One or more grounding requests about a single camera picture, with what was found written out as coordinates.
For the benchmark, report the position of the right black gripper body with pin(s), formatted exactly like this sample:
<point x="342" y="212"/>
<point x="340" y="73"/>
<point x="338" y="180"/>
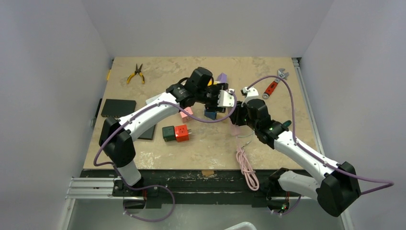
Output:
<point x="237" y="116"/>

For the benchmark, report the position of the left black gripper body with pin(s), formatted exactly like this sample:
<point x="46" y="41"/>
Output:
<point x="210" y="98"/>

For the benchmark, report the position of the blue cube adapter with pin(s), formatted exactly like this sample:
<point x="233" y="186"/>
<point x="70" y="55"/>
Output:
<point x="210" y="114"/>

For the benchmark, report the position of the purple socket base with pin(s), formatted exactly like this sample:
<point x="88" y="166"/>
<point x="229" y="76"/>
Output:
<point x="222" y="78"/>

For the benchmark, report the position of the pink plug adapter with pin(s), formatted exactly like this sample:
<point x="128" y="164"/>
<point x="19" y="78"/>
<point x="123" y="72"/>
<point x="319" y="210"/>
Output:
<point x="184" y="116"/>

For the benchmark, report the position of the red handled adjustable wrench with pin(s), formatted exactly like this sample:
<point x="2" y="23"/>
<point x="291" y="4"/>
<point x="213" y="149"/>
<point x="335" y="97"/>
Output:
<point x="270" y="89"/>

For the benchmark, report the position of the green handled screwdriver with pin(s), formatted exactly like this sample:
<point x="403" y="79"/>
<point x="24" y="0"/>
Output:
<point x="287" y="123"/>

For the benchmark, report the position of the red cube adapter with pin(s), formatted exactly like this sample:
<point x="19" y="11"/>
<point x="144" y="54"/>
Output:
<point x="182" y="133"/>

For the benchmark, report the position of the green cube adapter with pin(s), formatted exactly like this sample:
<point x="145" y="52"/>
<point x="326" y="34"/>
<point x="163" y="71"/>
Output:
<point x="168" y="133"/>

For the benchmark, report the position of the white power strip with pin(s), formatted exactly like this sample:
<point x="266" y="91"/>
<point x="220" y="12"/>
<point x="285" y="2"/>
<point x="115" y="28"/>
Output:
<point x="150" y="100"/>

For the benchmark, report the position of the black box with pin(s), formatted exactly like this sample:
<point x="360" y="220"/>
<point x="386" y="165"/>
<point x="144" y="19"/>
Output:
<point x="117" y="108"/>
<point x="149" y="134"/>

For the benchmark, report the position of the yellow black needle-nose pliers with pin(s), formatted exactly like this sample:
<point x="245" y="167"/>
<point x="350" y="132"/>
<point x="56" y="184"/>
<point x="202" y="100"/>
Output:
<point x="138" y="71"/>

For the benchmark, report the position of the pink power strip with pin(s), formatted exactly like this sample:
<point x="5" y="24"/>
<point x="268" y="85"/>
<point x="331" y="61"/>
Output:
<point x="235" y="130"/>

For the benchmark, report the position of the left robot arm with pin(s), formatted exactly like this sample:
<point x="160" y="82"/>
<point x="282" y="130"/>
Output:
<point x="118" y="135"/>

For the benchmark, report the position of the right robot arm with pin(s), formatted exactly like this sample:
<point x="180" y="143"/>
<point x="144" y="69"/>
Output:
<point x="333" y="185"/>

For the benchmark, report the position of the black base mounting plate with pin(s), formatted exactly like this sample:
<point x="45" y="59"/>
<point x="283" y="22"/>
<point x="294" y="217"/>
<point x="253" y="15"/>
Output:
<point x="271" y="196"/>

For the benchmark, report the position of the aluminium frame rail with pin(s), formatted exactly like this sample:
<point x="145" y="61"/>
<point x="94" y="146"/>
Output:
<point x="103" y="188"/>

